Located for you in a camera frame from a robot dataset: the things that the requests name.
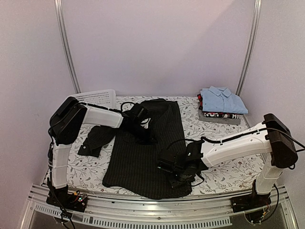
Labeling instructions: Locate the black pinstriped long sleeve shirt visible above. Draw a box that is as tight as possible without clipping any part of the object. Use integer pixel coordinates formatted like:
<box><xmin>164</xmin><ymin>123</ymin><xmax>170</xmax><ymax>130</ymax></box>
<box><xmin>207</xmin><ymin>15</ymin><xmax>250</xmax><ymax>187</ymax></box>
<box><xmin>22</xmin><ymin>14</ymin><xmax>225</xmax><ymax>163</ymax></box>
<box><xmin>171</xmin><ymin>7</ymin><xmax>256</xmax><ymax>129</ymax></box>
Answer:
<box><xmin>78</xmin><ymin>99</ymin><xmax>192</xmax><ymax>199</ymax></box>

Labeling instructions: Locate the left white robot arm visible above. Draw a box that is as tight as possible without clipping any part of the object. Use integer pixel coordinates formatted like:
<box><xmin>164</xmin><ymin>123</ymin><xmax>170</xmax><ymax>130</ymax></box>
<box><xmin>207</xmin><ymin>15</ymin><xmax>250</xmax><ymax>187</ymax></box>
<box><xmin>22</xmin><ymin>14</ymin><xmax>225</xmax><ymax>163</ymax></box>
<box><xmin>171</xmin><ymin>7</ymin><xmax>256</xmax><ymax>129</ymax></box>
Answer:
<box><xmin>48</xmin><ymin>96</ymin><xmax>157</xmax><ymax>207</ymax></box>

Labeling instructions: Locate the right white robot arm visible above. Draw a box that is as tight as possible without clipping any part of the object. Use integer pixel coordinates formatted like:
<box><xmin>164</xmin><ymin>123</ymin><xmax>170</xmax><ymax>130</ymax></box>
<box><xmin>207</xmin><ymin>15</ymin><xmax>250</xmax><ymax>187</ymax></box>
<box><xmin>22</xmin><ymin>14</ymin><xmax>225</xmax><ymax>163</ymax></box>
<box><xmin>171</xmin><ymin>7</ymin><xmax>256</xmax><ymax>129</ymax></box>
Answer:
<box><xmin>157</xmin><ymin>114</ymin><xmax>304</xmax><ymax>208</ymax></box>

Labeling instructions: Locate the white plastic basket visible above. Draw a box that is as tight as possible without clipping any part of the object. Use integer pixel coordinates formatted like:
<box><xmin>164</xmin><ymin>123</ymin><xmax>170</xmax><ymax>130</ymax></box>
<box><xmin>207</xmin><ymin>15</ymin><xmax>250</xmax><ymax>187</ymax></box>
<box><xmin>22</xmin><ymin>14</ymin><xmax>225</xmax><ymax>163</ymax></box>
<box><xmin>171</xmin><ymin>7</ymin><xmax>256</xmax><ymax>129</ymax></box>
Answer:
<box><xmin>71</xmin><ymin>89</ymin><xmax>116</xmax><ymax>108</ymax></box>

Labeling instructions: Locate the floral patterned table mat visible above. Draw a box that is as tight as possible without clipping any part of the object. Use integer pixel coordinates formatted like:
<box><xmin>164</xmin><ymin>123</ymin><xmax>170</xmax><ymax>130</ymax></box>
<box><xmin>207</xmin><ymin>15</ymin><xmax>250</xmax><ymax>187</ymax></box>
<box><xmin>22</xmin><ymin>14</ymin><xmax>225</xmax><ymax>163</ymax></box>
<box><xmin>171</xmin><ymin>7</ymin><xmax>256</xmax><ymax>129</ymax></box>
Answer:
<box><xmin>42</xmin><ymin>95</ymin><xmax>270</xmax><ymax>197</ymax></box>

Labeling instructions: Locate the red black plaid folded shirt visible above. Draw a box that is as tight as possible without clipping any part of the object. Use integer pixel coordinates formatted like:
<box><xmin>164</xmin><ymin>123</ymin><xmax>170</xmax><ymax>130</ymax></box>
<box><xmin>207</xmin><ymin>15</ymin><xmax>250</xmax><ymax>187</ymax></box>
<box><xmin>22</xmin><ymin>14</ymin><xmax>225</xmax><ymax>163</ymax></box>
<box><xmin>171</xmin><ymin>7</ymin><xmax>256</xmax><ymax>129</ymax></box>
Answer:
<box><xmin>197</xmin><ymin>94</ymin><xmax>203</xmax><ymax>111</ymax></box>

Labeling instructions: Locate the black white printed folded shirt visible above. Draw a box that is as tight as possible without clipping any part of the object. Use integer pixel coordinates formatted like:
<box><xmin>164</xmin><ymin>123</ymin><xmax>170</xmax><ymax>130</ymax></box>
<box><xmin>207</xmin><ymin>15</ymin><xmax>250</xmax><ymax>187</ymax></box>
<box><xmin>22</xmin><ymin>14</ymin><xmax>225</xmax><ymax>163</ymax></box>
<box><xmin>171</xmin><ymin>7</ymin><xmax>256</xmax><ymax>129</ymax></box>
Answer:
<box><xmin>202</xmin><ymin>111</ymin><xmax>240</xmax><ymax>119</ymax></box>

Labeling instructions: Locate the light blue folded shirt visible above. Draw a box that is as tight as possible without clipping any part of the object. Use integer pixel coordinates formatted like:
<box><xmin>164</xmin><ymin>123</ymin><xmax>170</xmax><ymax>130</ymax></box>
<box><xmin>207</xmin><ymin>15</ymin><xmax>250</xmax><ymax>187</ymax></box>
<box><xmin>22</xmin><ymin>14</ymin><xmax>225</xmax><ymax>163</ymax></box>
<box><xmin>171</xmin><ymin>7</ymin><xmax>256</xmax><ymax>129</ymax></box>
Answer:
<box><xmin>200</xmin><ymin>86</ymin><xmax>248</xmax><ymax>114</ymax></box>

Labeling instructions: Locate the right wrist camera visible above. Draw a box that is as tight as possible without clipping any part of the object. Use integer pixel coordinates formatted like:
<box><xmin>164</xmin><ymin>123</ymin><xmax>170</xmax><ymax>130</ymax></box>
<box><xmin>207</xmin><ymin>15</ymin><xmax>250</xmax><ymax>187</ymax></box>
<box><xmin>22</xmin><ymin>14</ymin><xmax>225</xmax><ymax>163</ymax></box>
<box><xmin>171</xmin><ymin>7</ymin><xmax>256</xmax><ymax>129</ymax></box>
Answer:
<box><xmin>157</xmin><ymin>155</ymin><xmax>176</xmax><ymax>173</ymax></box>

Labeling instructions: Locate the aluminium front rail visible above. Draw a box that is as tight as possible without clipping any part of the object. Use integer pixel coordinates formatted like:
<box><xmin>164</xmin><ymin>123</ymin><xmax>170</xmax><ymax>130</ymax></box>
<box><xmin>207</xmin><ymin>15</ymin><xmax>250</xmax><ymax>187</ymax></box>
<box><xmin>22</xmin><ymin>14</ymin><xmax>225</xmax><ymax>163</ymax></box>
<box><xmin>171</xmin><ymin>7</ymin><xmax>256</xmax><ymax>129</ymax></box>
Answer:
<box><xmin>20</xmin><ymin>185</ymin><xmax>301</xmax><ymax>229</ymax></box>

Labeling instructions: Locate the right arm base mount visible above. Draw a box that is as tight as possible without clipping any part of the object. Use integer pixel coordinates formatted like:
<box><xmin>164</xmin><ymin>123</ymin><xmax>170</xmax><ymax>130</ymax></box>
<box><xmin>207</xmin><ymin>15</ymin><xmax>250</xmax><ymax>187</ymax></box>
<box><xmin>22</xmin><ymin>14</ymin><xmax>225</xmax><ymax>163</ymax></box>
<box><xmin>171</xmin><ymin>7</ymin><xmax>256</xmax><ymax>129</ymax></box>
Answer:
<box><xmin>230</xmin><ymin>192</ymin><xmax>271</xmax><ymax>213</ymax></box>

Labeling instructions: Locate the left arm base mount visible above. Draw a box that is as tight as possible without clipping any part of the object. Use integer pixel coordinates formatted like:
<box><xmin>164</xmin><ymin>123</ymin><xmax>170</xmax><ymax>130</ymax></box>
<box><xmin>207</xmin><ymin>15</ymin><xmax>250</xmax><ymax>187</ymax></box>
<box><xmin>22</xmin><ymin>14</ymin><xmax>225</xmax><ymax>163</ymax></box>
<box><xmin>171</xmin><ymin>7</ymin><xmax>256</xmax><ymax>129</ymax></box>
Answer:
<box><xmin>46</xmin><ymin>186</ymin><xmax>88</xmax><ymax>213</ymax></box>

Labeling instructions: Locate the left aluminium frame post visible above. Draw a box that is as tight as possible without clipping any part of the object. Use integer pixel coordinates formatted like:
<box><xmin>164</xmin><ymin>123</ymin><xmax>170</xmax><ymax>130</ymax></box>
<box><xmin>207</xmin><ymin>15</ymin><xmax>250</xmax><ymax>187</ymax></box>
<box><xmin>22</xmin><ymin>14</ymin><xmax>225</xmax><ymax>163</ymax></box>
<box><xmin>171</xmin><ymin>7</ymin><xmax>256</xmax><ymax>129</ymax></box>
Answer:
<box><xmin>54</xmin><ymin>0</ymin><xmax>81</xmax><ymax>94</ymax></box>

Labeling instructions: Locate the aluminium frame post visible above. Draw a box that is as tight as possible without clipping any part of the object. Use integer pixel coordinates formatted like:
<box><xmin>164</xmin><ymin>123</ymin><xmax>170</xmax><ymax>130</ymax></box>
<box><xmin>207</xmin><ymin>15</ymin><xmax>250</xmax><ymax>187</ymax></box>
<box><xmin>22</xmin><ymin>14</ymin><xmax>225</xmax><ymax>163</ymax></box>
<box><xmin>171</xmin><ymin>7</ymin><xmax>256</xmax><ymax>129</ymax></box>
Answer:
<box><xmin>236</xmin><ymin>0</ymin><xmax>262</xmax><ymax>96</ymax></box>
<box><xmin>54</xmin><ymin>0</ymin><xmax>81</xmax><ymax>94</ymax></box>

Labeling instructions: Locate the right aluminium frame post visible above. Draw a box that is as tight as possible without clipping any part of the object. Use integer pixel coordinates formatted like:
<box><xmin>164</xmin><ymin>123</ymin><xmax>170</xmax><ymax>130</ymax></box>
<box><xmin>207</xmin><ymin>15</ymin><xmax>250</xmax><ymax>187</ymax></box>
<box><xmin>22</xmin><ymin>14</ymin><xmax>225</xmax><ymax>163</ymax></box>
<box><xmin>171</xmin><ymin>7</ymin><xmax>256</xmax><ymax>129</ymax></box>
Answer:
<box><xmin>236</xmin><ymin>0</ymin><xmax>262</xmax><ymax>96</ymax></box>

